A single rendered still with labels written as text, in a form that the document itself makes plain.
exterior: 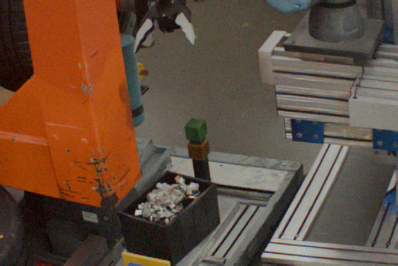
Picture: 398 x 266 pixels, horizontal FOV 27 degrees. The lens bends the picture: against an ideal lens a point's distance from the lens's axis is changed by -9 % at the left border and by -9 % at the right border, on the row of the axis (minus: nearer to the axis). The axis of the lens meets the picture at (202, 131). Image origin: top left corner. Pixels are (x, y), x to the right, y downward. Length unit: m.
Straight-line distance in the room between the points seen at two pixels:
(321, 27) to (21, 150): 0.80
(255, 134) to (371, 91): 1.42
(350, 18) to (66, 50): 0.68
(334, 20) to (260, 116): 1.49
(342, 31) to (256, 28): 2.27
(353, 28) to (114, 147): 0.64
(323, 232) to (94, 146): 0.76
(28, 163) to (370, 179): 1.07
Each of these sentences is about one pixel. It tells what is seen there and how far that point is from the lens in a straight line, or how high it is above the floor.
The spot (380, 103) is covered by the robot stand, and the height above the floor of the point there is 0.73.
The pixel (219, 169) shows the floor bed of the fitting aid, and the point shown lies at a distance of 3.03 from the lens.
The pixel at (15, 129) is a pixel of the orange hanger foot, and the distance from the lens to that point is 2.16.
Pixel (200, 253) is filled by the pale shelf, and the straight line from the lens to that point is 2.02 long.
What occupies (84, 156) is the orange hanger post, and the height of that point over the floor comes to 0.66.
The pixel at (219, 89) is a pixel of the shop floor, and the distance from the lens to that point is 3.73.
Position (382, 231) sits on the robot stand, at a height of 0.23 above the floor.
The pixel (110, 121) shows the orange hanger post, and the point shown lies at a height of 0.73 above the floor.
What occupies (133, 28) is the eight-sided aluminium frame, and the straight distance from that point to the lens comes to 2.75.
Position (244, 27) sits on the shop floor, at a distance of 4.33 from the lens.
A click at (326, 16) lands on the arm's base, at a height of 0.88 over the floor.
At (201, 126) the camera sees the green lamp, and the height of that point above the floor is 0.66.
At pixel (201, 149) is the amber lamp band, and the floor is 0.60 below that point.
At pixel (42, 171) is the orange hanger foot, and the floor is 0.60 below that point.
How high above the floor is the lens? 1.65
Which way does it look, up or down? 29 degrees down
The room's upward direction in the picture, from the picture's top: 8 degrees counter-clockwise
